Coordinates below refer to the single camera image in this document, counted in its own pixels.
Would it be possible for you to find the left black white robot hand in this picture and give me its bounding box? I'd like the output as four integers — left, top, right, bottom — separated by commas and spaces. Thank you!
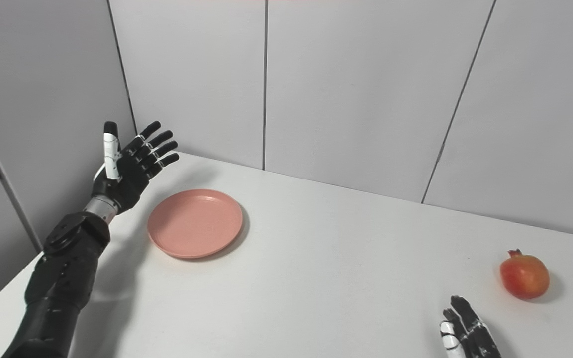
92, 121, 180, 215

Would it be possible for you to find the red pomegranate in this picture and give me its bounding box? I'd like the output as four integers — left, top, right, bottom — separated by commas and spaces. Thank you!
500, 249, 550, 300

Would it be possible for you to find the pink round plate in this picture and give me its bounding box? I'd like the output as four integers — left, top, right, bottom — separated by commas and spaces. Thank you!
147, 189, 243, 259

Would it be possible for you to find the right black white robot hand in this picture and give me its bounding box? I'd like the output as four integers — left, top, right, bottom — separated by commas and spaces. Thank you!
440, 296, 502, 358

